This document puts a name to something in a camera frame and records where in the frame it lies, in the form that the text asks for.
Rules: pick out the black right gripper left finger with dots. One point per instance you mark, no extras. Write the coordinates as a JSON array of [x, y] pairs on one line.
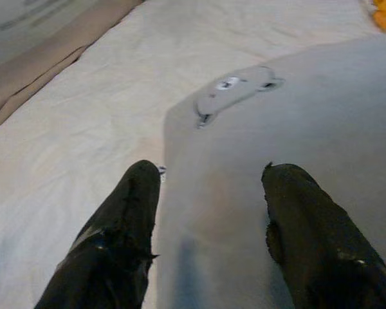
[[115, 241]]

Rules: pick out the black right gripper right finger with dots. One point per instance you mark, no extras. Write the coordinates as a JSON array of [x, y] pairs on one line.
[[318, 244]]

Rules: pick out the grey bear pillow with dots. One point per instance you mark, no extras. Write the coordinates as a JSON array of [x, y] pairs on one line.
[[308, 112]]

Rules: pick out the white quilted mattress pad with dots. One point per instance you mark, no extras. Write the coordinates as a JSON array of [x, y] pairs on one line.
[[99, 112]]

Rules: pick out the printed ornament headboard cushion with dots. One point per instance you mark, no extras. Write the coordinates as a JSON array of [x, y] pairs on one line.
[[19, 22]]

